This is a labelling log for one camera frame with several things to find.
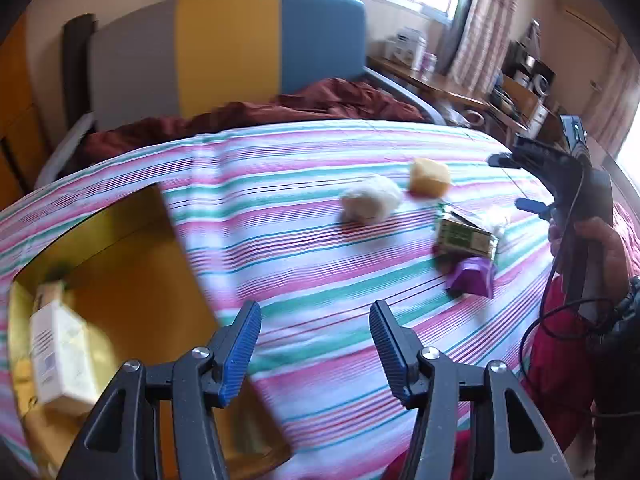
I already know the yellow sponge block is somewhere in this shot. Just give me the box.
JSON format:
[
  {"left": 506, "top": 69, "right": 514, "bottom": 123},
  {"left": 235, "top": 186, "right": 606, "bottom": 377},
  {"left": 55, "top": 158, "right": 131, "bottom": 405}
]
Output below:
[{"left": 409, "top": 158, "right": 451, "bottom": 198}]

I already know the green white carton box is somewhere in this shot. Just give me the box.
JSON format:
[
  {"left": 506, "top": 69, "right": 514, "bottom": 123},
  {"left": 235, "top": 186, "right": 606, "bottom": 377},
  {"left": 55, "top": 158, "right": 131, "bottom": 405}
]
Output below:
[{"left": 434, "top": 203, "right": 498, "bottom": 260}]

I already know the person's right hand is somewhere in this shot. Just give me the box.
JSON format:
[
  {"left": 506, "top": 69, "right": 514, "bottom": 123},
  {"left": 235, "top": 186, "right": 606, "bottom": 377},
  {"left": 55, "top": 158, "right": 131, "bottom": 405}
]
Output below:
[{"left": 546, "top": 216, "right": 633, "bottom": 306}]

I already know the wooden side desk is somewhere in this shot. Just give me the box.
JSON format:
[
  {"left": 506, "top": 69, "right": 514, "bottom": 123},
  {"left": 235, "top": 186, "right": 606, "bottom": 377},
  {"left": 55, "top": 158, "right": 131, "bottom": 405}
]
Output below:
[{"left": 368, "top": 56, "right": 567, "bottom": 148}]

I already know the purple small object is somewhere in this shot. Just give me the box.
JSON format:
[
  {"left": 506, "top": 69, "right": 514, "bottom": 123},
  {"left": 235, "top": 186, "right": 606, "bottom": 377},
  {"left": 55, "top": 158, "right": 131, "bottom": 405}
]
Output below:
[{"left": 446, "top": 257, "right": 497, "bottom": 299}]

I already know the pink patterned curtain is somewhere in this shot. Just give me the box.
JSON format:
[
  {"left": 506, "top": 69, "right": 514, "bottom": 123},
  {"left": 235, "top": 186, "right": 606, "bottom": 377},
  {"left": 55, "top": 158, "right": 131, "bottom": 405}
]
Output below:
[{"left": 448, "top": 0, "right": 518, "bottom": 94}]

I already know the white fluffy ball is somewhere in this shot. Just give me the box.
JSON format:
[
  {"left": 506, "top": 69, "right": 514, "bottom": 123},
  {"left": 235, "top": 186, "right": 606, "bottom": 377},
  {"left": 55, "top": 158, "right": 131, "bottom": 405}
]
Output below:
[{"left": 341, "top": 174, "right": 404, "bottom": 224}]

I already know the white appliance box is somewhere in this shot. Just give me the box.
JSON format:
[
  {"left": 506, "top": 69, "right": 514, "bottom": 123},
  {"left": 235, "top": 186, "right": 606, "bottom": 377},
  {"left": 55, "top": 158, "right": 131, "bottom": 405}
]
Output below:
[{"left": 384, "top": 27, "right": 427, "bottom": 70}]

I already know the gold metal tin tray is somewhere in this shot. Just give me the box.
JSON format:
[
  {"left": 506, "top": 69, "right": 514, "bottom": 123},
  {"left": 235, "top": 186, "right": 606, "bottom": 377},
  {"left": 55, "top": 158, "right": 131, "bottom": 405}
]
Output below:
[{"left": 6, "top": 183, "right": 294, "bottom": 480}]

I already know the dark red blanket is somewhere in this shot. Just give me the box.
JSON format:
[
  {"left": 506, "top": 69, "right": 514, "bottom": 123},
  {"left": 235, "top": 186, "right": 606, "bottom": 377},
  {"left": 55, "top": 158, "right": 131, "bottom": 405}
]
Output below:
[{"left": 75, "top": 78, "right": 426, "bottom": 168}]

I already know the striped bed cover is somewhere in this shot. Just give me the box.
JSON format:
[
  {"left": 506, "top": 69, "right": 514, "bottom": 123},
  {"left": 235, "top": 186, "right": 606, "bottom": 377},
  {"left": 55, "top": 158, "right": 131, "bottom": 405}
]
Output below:
[{"left": 1, "top": 120, "right": 551, "bottom": 479}]

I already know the wooden wardrobe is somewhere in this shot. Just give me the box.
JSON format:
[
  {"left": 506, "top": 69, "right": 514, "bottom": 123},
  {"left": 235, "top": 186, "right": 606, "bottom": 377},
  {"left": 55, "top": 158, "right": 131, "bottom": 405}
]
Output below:
[{"left": 0, "top": 14, "right": 51, "bottom": 208}]

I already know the grey yellow blue headboard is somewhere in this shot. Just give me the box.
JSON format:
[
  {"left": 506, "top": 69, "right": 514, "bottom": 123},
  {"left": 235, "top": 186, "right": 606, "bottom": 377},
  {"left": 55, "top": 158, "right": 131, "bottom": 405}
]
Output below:
[{"left": 88, "top": 0, "right": 367, "bottom": 130}]

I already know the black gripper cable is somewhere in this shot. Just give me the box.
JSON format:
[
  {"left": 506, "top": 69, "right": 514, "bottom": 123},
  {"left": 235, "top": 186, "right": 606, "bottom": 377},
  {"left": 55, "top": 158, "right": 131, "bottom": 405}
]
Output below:
[{"left": 518, "top": 156, "right": 640, "bottom": 418}]

